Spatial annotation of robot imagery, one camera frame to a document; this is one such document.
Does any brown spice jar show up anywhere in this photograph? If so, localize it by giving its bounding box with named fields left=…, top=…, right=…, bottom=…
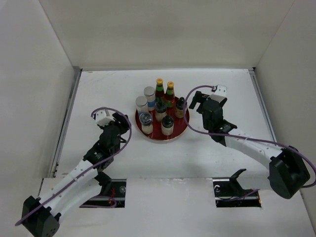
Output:
left=175, top=97, right=185, bottom=119

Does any grinder jar chrome top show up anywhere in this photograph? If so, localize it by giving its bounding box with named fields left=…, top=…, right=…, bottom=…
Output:
left=139, top=112, right=153, bottom=134

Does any silver-lid salt jar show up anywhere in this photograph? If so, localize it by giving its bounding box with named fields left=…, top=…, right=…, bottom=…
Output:
left=135, top=96, right=149, bottom=116
left=144, top=86, right=156, bottom=111

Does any green-label sauce bottle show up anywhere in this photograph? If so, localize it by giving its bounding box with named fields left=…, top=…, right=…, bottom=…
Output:
left=155, top=78, right=165, bottom=103
left=164, top=81, right=175, bottom=108

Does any white bottle black cap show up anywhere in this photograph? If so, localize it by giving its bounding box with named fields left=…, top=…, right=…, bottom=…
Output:
left=161, top=115, right=174, bottom=136

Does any clear grinder jar black top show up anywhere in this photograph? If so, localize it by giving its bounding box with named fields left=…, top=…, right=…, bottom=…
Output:
left=155, top=102, right=167, bottom=122

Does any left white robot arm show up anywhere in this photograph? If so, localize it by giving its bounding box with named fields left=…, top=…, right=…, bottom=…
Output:
left=16, top=107, right=131, bottom=237

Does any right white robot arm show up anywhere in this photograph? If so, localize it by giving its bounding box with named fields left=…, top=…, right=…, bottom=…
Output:
left=189, top=91, right=310, bottom=199

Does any round red tray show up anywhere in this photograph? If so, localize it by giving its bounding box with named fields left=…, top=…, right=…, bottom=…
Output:
left=135, top=97, right=187, bottom=141

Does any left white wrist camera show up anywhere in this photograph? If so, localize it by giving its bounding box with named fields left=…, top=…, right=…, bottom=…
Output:
left=95, top=110, right=114, bottom=126

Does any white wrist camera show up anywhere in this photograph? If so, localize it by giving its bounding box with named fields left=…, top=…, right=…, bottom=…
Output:
left=210, top=85, right=227, bottom=99
left=95, top=110, right=114, bottom=126

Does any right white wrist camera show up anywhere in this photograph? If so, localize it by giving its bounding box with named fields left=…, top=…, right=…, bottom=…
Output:
left=210, top=85, right=227, bottom=99

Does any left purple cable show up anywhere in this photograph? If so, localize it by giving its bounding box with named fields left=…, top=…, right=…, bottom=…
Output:
left=14, top=107, right=133, bottom=227

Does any purple cable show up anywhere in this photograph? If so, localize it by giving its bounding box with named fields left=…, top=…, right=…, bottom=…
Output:
left=182, top=85, right=316, bottom=200
left=14, top=107, right=133, bottom=227

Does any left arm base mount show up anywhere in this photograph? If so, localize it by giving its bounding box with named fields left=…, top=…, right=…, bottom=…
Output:
left=80, top=173, right=127, bottom=208

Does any right aluminium frame rail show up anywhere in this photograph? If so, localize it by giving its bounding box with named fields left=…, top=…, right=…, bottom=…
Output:
left=248, top=68, right=276, bottom=141

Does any aluminium frame rail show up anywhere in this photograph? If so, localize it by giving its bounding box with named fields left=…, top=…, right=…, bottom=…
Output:
left=47, top=66, right=82, bottom=178
left=248, top=68, right=276, bottom=141

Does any left aluminium frame rail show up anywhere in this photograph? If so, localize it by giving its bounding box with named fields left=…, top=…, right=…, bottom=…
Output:
left=47, top=66, right=82, bottom=178

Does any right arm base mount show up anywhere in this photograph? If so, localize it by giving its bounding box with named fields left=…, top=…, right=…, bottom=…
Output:
left=212, top=169, right=261, bottom=208

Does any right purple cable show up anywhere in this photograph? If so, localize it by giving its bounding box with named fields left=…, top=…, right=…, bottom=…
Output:
left=182, top=85, right=316, bottom=200

